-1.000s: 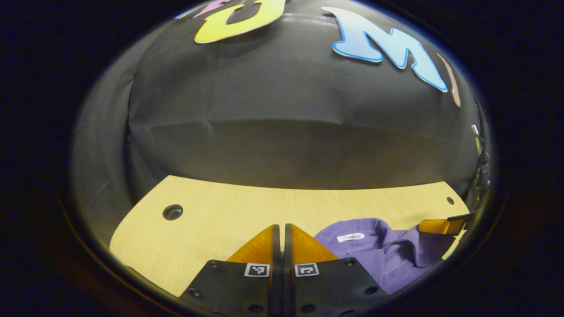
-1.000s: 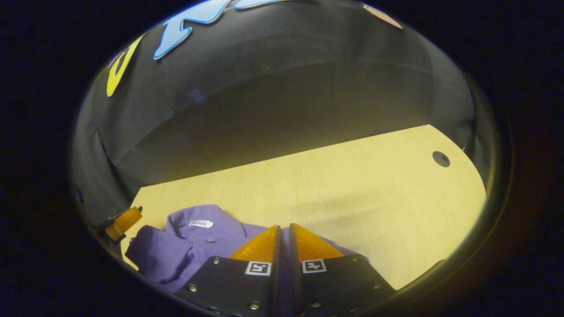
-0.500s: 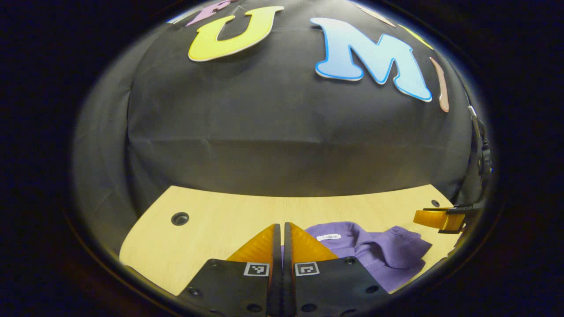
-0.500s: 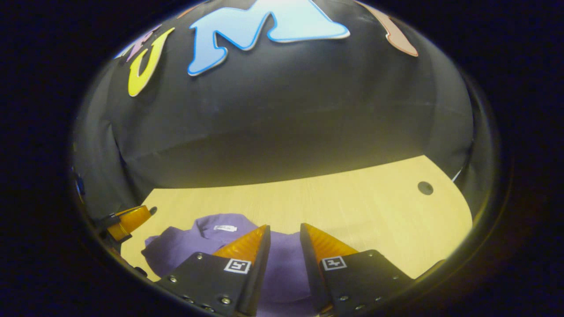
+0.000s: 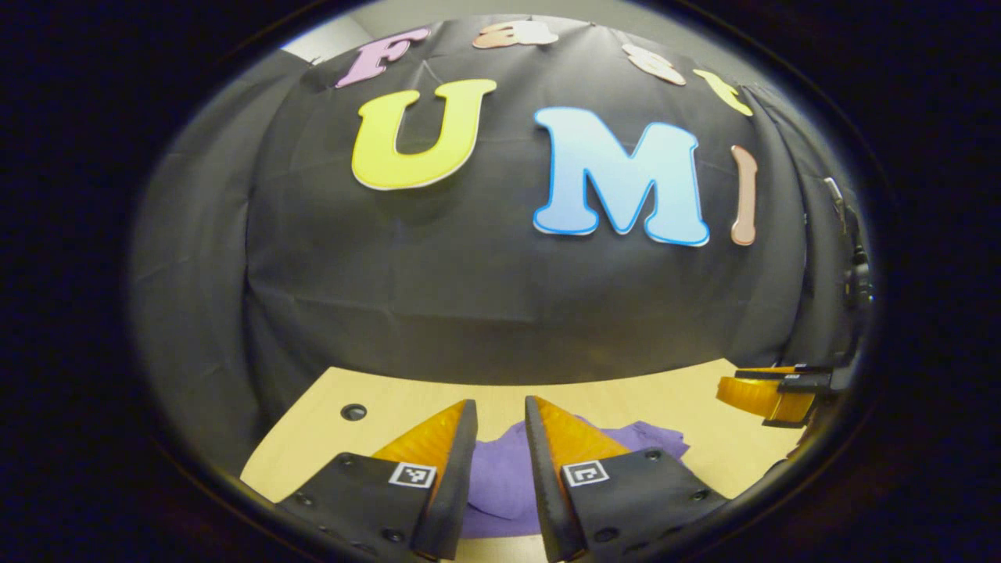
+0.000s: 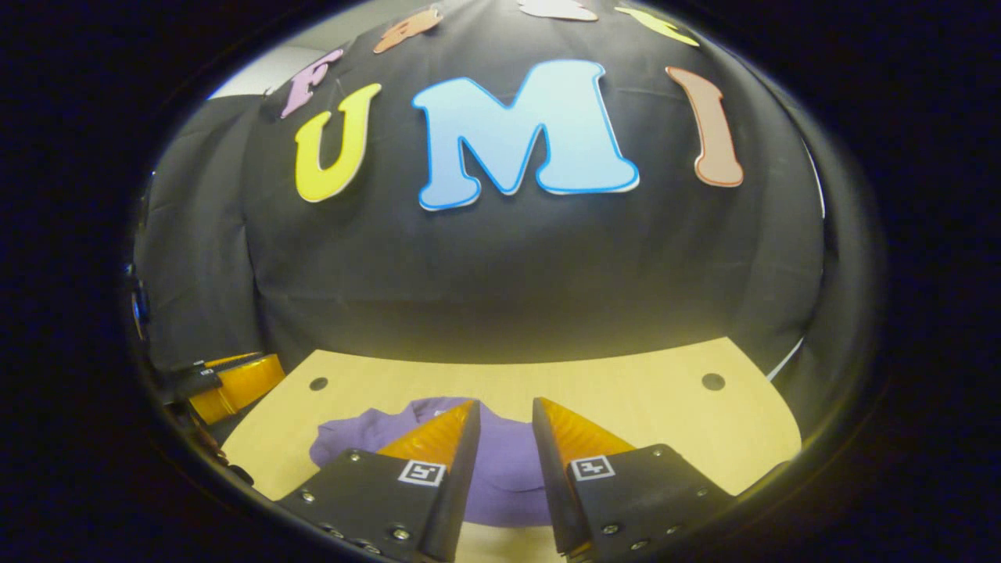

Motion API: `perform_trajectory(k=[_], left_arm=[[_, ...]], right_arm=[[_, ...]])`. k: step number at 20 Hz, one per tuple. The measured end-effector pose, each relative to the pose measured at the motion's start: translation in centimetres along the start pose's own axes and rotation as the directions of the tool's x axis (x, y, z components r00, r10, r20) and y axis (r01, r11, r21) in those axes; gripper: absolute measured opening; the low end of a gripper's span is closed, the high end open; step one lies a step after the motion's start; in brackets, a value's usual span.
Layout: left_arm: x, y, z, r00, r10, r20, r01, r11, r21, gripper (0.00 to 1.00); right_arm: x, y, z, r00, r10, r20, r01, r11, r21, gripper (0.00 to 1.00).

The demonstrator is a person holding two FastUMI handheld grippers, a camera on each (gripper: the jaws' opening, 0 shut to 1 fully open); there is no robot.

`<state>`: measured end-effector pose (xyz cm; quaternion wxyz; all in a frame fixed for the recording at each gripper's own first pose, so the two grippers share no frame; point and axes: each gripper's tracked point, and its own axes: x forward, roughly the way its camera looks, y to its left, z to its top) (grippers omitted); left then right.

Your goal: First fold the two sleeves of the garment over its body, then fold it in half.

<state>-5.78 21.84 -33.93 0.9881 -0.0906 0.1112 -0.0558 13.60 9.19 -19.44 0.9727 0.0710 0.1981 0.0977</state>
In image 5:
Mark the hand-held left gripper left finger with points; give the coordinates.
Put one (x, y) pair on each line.
(453, 485)

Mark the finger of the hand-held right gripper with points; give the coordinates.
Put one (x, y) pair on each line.
(798, 370)
(751, 395)

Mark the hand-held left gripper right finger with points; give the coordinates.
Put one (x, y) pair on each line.
(547, 485)

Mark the purple knit cardigan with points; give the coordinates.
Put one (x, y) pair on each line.
(500, 477)

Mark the black backdrop cloth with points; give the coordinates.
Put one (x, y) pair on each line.
(469, 297)

